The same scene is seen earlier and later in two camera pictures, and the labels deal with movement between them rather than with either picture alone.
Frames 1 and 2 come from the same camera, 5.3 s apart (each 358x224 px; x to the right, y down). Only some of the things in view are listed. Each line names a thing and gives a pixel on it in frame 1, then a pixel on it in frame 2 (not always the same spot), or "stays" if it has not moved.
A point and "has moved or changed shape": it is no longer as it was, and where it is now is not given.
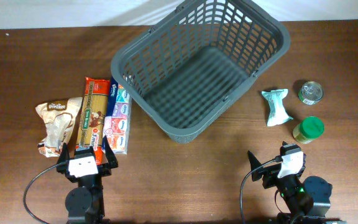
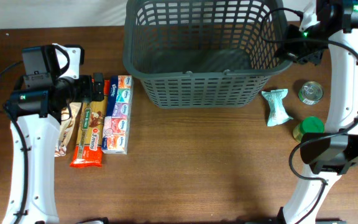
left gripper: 106,169 → 87,82
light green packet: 278,114 stays
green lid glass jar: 309,129 stays
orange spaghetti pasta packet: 94,116 stays
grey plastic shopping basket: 193,58 has moved or changed shape
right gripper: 271,176 → 288,49
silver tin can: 310,93 stays
